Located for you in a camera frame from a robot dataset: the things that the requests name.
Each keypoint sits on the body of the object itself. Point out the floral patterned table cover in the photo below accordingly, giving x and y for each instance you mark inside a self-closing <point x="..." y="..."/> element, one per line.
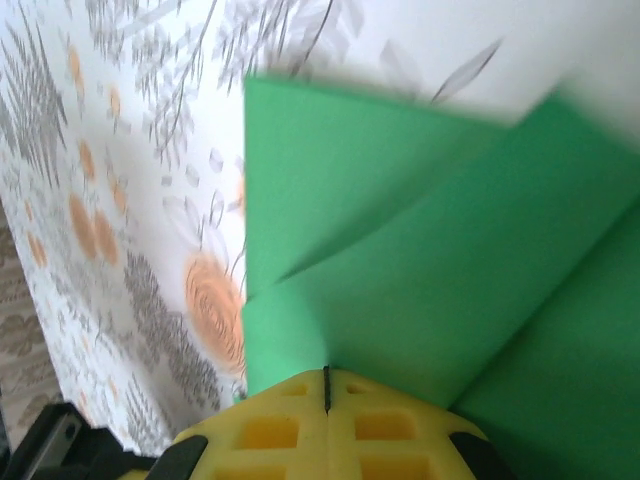
<point x="150" y="150"/>

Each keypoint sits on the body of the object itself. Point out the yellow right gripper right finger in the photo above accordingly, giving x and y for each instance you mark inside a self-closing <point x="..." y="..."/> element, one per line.
<point x="400" y="440"/>

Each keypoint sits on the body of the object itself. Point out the green square cloth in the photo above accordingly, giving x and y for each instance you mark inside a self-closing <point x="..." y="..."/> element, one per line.
<point x="425" y="250"/>

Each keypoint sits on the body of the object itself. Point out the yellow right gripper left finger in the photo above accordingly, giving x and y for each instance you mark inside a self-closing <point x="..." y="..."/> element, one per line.
<point x="265" y="440"/>

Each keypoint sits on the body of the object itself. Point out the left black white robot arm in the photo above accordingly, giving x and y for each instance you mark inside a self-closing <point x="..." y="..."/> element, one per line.
<point x="100" y="450"/>

